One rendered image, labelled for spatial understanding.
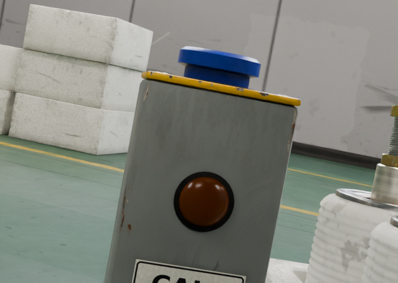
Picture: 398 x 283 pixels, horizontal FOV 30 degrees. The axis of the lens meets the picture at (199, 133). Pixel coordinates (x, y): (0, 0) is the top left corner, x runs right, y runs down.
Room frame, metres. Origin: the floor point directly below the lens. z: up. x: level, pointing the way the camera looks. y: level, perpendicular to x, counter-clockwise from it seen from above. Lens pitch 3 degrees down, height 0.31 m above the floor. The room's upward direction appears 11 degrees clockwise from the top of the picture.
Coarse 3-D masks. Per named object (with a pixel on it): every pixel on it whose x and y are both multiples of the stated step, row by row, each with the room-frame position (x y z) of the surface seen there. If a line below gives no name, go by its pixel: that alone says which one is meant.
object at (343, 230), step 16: (320, 208) 0.58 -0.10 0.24; (336, 208) 0.55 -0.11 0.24; (352, 208) 0.54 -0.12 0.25; (368, 208) 0.54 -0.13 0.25; (320, 224) 0.57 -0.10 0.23; (336, 224) 0.55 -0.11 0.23; (352, 224) 0.54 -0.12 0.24; (368, 224) 0.53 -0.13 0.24; (320, 240) 0.56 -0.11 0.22; (336, 240) 0.54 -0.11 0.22; (352, 240) 0.53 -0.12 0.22; (368, 240) 0.53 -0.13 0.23; (320, 256) 0.56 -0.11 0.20; (336, 256) 0.54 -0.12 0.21; (352, 256) 0.53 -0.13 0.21; (320, 272) 0.55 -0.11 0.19; (336, 272) 0.54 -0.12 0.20; (352, 272) 0.53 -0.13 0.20
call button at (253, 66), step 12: (192, 48) 0.35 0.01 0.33; (180, 60) 0.35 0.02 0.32; (192, 60) 0.35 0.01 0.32; (204, 60) 0.34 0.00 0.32; (216, 60) 0.34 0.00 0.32; (228, 60) 0.34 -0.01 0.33; (240, 60) 0.34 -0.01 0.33; (252, 60) 0.35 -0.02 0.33; (192, 72) 0.35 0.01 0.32; (204, 72) 0.35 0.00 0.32; (216, 72) 0.35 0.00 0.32; (228, 72) 0.35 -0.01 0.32; (240, 72) 0.34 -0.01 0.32; (252, 72) 0.35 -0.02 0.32; (228, 84) 0.35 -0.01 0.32; (240, 84) 0.35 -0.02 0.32
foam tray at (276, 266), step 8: (272, 264) 0.61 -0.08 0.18; (280, 264) 0.62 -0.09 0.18; (288, 264) 0.63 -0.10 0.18; (296, 264) 0.63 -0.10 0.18; (304, 264) 0.64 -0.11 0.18; (272, 272) 0.58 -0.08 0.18; (280, 272) 0.59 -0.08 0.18; (288, 272) 0.59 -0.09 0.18; (296, 272) 0.62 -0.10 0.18; (304, 272) 0.62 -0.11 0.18; (272, 280) 0.56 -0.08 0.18; (280, 280) 0.56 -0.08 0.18; (288, 280) 0.57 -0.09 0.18; (296, 280) 0.57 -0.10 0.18; (304, 280) 0.62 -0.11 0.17
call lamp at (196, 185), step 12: (192, 180) 0.32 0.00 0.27; (204, 180) 0.32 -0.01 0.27; (216, 180) 0.33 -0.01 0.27; (192, 192) 0.32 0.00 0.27; (204, 192) 0.32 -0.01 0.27; (216, 192) 0.32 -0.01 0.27; (180, 204) 0.32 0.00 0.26; (192, 204) 0.32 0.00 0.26; (204, 204) 0.32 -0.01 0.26; (216, 204) 0.32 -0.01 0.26; (228, 204) 0.33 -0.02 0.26; (192, 216) 0.32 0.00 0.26; (204, 216) 0.32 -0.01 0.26; (216, 216) 0.32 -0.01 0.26
